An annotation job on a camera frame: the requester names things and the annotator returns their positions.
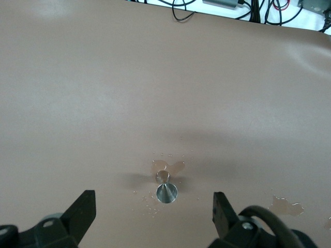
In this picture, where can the large brown liquid puddle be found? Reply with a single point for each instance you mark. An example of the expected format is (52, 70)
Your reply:
(284, 206)

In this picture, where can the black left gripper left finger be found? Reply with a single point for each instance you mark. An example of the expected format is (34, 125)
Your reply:
(82, 209)

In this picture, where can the steel jigger measuring cup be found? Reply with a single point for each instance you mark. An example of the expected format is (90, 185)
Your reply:
(166, 193)

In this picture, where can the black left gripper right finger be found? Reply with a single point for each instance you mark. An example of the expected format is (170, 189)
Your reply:
(222, 214)

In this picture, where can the brown table mat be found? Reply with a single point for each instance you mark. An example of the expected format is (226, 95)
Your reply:
(103, 103)

